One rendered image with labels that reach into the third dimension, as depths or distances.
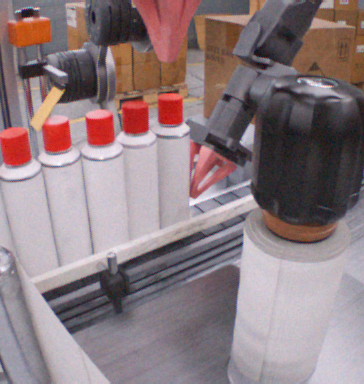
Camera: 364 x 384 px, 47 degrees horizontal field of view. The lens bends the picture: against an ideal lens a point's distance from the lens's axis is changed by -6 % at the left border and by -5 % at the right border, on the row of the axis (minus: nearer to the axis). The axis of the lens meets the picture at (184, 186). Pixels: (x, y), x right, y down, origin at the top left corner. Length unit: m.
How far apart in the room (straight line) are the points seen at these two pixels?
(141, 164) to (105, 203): 0.07
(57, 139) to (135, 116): 0.10
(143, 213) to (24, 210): 0.16
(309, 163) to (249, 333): 0.17
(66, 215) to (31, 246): 0.06
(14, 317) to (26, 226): 0.20
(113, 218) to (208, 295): 0.15
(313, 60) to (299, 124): 0.80
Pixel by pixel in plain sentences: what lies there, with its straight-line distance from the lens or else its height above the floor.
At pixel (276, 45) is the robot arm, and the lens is 0.65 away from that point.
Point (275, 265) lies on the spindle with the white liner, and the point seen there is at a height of 1.05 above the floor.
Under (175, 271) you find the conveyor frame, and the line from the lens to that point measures 0.63.
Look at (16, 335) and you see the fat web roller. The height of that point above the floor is 1.01.
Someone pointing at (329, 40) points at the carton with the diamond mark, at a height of 1.09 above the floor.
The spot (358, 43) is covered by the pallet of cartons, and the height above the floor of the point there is 0.56.
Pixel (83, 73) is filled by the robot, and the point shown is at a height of 0.91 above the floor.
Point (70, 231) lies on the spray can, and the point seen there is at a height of 0.95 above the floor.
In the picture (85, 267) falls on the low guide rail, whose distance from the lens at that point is 0.55.
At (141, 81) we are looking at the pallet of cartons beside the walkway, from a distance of 4.01.
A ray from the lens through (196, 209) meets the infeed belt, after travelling 0.71.
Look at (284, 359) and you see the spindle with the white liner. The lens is 0.39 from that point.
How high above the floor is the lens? 1.25
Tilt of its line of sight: 29 degrees down
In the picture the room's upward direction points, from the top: straight up
